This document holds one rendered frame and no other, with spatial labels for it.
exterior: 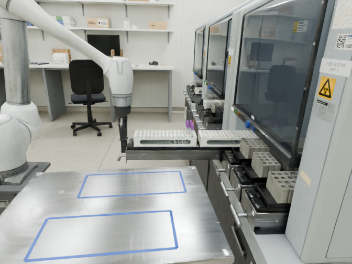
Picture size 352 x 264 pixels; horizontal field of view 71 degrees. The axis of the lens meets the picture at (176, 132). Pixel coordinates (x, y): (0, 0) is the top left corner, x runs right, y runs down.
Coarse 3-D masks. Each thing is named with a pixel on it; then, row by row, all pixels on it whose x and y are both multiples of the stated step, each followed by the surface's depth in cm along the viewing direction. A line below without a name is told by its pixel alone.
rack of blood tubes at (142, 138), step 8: (136, 136) 115; (144, 136) 116; (152, 136) 117; (160, 136) 117; (168, 136) 117; (176, 136) 117; (184, 136) 118; (136, 144) 115; (144, 144) 121; (152, 144) 121; (160, 144) 122; (168, 144) 122; (176, 144) 117; (184, 144) 117; (192, 144) 117
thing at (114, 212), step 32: (32, 192) 79; (64, 192) 79; (96, 192) 80; (128, 192) 80; (160, 192) 81; (192, 192) 81; (0, 224) 65; (32, 224) 65; (64, 224) 66; (96, 224) 66; (128, 224) 66; (160, 224) 67; (192, 224) 67; (0, 256) 56; (32, 256) 56; (64, 256) 56; (96, 256) 56; (128, 256) 56; (160, 256) 57; (192, 256) 57; (224, 256) 57
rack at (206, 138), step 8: (200, 136) 118; (208, 136) 118; (216, 136) 118; (224, 136) 118; (232, 136) 119; (240, 136) 118; (248, 136) 119; (256, 136) 119; (200, 144) 118; (208, 144) 123; (216, 144) 123; (224, 144) 123; (232, 144) 124
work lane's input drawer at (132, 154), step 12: (132, 144) 118; (120, 156) 121; (132, 156) 116; (144, 156) 116; (156, 156) 116; (168, 156) 116; (180, 156) 117; (192, 156) 117; (204, 156) 117; (216, 156) 118
